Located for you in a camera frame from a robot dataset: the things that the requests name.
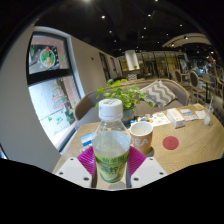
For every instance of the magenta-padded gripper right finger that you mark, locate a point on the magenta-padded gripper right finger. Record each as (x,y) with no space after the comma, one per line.
(146,170)

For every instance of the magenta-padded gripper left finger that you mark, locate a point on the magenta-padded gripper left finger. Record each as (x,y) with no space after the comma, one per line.
(75,170)

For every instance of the clear bottle with green label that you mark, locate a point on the clear bottle with green label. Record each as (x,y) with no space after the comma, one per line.
(111,150)

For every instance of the brown paper cup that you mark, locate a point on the brown paper cup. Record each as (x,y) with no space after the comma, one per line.
(141,140)

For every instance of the blue flat packet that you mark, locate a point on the blue flat packet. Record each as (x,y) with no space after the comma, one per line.
(86,139)

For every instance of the flat round red coaster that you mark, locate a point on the flat round red coaster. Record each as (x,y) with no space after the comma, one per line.
(170,143)

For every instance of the white and orange box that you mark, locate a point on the white and orange box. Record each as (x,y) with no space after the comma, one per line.
(175,117)

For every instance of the grey curved sofa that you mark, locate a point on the grey curved sofa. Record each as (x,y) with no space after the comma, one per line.
(85,110)

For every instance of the white paper slip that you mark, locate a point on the white paper slip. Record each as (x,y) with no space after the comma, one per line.
(191,117)

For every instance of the blue and white small packet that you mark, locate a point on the blue and white small packet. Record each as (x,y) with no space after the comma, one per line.
(185,112)

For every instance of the window with holiday stickers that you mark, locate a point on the window with holiday stickers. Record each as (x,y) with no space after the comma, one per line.
(53,96)

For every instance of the green potted plant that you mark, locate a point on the green potted plant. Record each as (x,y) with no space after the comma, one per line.
(126,95)

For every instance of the grey chevron cushion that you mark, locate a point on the grey chevron cushion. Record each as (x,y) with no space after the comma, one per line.
(159,93)

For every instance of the yellow card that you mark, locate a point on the yellow card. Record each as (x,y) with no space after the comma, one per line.
(198,106)

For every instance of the group of dining chairs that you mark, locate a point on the group of dining chairs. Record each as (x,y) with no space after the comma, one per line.
(195,80)

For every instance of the group of ceiling lights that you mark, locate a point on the group of ceiling lights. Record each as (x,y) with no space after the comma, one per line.
(103,16)

